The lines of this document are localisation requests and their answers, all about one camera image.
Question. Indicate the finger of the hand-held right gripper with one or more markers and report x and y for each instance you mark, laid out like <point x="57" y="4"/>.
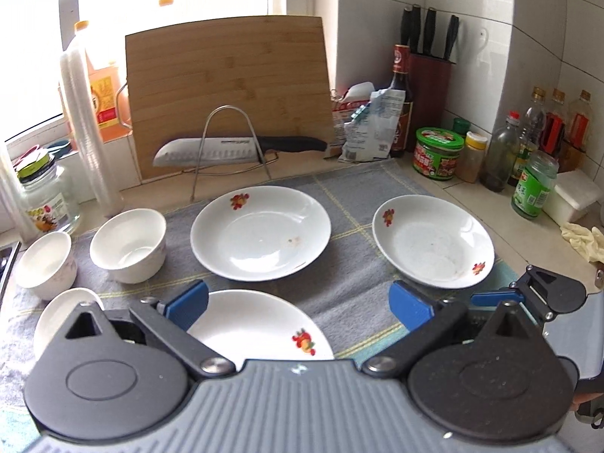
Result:
<point x="495" y="297"/>

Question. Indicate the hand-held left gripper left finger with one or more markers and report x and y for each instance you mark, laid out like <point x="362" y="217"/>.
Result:
<point x="186" y="304"/>

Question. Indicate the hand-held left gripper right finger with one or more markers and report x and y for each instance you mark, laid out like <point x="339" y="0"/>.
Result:
<point x="410" y="306"/>

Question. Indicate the white plate with fruit print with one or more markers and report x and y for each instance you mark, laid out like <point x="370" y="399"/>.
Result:
<point x="259" y="236"/>
<point x="255" y="325"/>
<point x="434" y="245"/>

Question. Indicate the white bowl pink floral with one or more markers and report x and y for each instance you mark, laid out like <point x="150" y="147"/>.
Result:
<point x="127" y="250"/>
<point x="42" y="269"/>
<point x="52" y="316"/>

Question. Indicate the pale yellow rubber glove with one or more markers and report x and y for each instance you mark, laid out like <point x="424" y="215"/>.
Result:
<point x="583" y="238"/>

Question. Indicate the grey checked towel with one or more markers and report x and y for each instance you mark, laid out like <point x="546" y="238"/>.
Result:
<point x="354" y="264"/>

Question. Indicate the white plastic box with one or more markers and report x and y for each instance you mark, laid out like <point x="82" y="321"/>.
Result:
<point x="571" y="198"/>

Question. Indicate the green label glass jar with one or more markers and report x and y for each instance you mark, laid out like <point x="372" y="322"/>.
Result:
<point x="533" y="188"/>

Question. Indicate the yellow lid spice jar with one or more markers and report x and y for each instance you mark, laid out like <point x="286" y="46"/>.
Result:
<point x="472" y="160"/>

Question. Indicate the dark bottle red cap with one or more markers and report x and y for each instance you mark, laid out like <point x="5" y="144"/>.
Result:
<point x="498" y="155"/>

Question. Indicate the green lid sauce jar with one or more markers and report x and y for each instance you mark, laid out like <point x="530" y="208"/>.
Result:
<point x="436" y="151"/>

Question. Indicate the glass jar green lid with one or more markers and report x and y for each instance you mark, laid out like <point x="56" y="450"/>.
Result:
<point x="47" y="207"/>

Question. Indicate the red liquid bottle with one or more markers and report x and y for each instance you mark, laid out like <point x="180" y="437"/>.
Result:
<point x="554" y="122"/>

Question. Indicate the amber liquid bottle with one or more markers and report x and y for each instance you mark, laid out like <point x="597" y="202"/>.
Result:
<point x="581" y="122"/>

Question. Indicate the clear bottle gold cap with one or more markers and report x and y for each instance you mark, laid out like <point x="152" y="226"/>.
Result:
<point x="533" y="122"/>

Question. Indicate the small green cap jar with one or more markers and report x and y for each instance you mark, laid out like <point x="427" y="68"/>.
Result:
<point x="461" y="125"/>

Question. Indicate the clear plastic bag roll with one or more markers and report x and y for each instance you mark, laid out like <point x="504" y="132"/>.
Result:
<point x="7" y="188"/>
<point x="87" y="151"/>

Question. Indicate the white crumpled food bag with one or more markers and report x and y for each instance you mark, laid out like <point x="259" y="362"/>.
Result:
<point x="373" y="127"/>

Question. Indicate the steel sink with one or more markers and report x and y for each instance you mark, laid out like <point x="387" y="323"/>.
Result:
<point x="7" y="264"/>

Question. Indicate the dark teal container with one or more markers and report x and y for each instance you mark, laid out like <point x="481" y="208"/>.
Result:
<point x="59" y="146"/>

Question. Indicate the dark soy sauce bottle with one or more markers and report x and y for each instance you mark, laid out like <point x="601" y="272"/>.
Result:
<point x="401" y="104"/>

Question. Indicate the dark red knife block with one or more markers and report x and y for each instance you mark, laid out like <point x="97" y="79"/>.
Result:
<point x="429" y="94"/>

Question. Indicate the red and white packet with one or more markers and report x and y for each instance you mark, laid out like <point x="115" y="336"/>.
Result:
<point x="349" y="99"/>

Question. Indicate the orange oil jug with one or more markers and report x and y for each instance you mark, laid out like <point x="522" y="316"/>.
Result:
<point x="104" y="99"/>

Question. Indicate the bamboo cutting board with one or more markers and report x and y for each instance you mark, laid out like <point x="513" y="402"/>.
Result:
<point x="226" y="80"/>

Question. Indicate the white wall hook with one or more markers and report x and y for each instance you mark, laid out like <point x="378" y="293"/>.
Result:
<point x="482" y="33"/>

